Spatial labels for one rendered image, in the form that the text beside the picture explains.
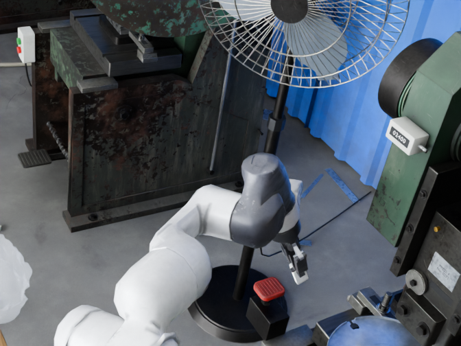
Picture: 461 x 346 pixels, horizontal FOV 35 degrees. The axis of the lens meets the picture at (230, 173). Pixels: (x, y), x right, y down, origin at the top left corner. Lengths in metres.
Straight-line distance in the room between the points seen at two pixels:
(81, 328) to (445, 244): 0.74
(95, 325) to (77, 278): 1.68
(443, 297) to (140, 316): 0.69
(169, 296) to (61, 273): 1.74
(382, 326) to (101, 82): 1.45
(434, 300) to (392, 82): 0.46
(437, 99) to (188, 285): 0.57
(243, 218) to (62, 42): 1.76
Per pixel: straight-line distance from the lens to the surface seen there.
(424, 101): 1.40
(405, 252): 1.55
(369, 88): 3.41
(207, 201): 1.39
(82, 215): 3.05
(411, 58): 1.51
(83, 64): 2.82
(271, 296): 1.79
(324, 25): 1.96
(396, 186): 1.50
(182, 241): 1.20
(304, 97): 3.82
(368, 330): 1.75
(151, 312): 1.12
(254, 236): 1.35
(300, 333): 1.88
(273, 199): 1.37
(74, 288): 2.79
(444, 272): 1.53
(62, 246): 2.95
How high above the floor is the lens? 2.03
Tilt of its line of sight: 36 degrees down
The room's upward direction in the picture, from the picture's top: 10 degrees clockwise
